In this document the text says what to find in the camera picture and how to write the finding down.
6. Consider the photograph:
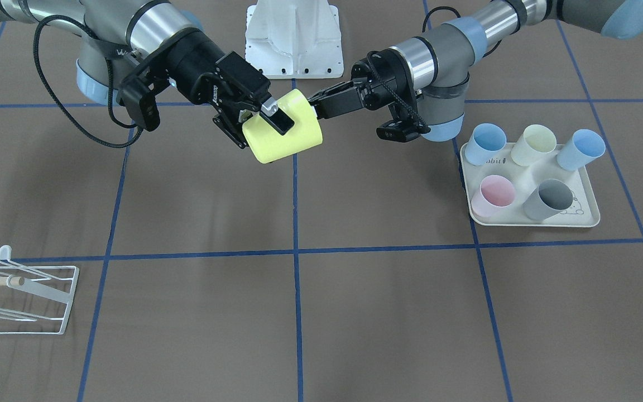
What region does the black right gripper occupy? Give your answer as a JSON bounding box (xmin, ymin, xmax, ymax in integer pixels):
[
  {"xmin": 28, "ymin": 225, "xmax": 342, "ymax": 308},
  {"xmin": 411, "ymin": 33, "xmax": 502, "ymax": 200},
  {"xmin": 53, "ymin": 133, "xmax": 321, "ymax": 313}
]
[{"xmin": 165, "ymin": 30, "xmax": 295, "ymax": 149}]

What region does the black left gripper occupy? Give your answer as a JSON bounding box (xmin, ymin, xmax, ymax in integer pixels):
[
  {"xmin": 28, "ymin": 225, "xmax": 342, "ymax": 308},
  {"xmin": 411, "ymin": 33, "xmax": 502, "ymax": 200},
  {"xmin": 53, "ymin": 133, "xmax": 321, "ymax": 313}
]
[{"xmin": 308, "ymin": 49, "xmax": 414, "ymax": 119}]

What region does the yellow plastic cup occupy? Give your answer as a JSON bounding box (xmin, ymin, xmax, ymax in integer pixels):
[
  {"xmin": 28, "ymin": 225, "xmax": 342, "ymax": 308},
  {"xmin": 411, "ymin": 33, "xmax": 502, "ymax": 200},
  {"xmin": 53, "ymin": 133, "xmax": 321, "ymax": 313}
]
[{"xmin": 242, "ymin": 89, "xmax": 323, "ymax": 164}]

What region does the grey plastic cup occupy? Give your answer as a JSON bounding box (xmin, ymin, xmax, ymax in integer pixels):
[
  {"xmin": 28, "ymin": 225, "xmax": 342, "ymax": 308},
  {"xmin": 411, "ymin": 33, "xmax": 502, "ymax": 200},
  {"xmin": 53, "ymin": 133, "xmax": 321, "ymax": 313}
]
[{"xmin": 522, "ymin": 179, "xmax": 573, "ymax": 221}]

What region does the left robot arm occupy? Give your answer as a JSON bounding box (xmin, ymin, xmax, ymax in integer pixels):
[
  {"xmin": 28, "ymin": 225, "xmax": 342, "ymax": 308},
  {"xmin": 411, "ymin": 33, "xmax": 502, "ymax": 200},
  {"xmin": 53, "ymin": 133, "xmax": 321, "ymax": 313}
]
[{"xmin": 309, "ymin": 1, "xmax": 643, "ymax": 142}]

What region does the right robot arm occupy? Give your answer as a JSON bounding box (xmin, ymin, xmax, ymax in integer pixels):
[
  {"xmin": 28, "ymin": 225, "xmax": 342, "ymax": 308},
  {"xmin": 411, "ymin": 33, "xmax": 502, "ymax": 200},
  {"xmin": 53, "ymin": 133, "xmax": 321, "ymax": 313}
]
[{"xmin": 0, "ymin": 1, "xmax": 295, "ymax": 148}]

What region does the light blue cup back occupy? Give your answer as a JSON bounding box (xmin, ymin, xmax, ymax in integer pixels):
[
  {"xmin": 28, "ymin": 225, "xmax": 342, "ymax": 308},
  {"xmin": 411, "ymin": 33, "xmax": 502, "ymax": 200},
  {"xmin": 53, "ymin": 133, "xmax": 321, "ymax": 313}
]
[
  {"xmin": 556, "ymin": 129, "xmax": 606, "ymax": 171},
  {"xmin": 463, "ymin": 123, "xmax": 507, "ymax": 166}
]

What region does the pink plastic cup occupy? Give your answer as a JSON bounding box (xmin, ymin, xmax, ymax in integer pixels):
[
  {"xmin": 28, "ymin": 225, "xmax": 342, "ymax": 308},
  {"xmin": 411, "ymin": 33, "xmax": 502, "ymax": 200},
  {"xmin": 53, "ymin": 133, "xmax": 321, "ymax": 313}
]
[{"xmin": 471, "ymin": 175, "xmax": 516, "ymax": 217}]

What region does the cream plastic cup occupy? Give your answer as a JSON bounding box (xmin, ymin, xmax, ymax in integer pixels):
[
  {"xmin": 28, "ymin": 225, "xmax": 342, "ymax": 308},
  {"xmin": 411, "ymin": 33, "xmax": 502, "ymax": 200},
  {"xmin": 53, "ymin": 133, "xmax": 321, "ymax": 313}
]
[{"xmin": 510, "ymin": 124, "xmax": 557, "ymax": 167}]

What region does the cream plastic tray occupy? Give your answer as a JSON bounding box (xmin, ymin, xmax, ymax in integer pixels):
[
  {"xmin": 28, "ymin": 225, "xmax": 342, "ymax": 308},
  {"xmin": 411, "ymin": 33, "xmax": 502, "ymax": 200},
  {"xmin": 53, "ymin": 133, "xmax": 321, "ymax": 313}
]
[{"xmin": 460, "ymin": 142, "xmax": 601, "ymax": 228}]

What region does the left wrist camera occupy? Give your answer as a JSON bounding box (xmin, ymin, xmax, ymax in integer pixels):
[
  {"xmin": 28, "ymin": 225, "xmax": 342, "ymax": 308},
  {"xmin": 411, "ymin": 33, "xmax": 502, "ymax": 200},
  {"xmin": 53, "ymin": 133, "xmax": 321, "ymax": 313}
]
[{"xmin": 376, "ymin": 120, "xmax": 430, "ymax": 143}]

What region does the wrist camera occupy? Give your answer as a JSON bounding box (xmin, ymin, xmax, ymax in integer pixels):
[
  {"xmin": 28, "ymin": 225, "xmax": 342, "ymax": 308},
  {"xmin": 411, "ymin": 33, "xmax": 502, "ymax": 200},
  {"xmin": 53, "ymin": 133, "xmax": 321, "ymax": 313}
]
[
  {"xmin": 376, "ymin": 120, "xmax": 430, "ymax": 143},
  {"xmin": 117, "ymin": 75, "xmax": 160, "ymax": 131}
]

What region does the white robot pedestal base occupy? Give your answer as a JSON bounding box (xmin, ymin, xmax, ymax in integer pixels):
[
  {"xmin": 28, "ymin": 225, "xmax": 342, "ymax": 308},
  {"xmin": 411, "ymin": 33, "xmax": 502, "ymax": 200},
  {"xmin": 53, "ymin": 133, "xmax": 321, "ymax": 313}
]
[{"xmin": 245, "ymin": 1, "xmax": 344, "ymax": 79}]

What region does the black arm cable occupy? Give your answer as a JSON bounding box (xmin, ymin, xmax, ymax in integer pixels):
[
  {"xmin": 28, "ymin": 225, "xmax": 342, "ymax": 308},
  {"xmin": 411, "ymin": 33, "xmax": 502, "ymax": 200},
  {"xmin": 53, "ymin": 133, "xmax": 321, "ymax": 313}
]
[{"xmin": 33, "ymin": 15, "xmax": 145, "ymax": 149}]

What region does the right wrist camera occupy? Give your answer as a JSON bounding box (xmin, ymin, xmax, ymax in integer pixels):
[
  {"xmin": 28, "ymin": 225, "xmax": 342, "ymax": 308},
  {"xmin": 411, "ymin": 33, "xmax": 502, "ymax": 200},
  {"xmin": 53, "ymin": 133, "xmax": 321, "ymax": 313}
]
[{"xmin": 117, "ymin": 75, "xmax": 160, "ymax": 131}]

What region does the white wire cup rack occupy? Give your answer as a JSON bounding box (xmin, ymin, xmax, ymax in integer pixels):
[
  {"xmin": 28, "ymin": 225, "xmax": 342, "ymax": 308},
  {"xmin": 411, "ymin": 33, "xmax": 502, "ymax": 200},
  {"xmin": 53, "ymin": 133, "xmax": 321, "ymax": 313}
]
[{"xmin": 0, "ymin": 245, "xmax": 81, "ymax": 336}]

